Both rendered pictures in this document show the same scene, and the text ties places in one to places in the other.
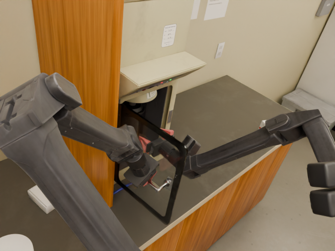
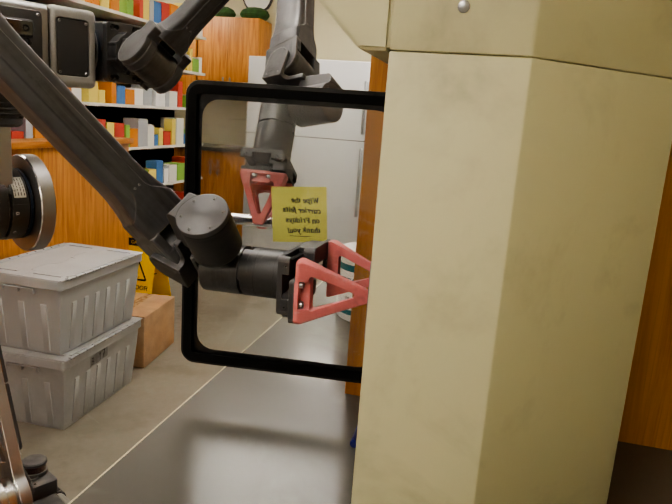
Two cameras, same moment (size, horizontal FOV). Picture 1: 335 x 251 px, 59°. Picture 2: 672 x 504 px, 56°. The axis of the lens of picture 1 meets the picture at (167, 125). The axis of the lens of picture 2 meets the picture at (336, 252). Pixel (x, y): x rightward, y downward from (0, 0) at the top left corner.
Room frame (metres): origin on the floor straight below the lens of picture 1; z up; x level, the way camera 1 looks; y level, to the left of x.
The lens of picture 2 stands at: (1.54, -0.28, 1.36)
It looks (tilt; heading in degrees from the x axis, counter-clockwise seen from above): 12 degrees down; 153
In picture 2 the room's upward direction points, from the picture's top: 4 degrees clockwise
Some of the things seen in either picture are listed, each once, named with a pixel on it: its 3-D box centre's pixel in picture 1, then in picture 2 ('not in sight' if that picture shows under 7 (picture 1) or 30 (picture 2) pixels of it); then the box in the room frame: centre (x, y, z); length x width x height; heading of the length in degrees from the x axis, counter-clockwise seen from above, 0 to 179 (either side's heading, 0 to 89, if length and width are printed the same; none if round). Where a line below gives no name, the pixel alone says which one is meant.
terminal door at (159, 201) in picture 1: (144, 167); (290, 236); (0.75, 0.05, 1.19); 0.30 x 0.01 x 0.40; 55
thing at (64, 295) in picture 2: not in sight; (66, 294); (-1.38, -0.10, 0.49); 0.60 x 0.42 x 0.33; 139
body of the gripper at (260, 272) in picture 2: not in sight; (277, 273); (0.89, -0.02, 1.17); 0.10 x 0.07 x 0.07; 138
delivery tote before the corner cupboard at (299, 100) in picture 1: (307, 115); not in sight; (3.07, -1.62, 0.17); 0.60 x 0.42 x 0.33; 47
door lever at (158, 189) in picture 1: (154, 181); not in sight; (0.69, 0.01, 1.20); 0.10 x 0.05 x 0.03; 55
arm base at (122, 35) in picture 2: not in sight; (132, 53); (0.12, -0.06, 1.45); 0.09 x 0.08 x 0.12; 112
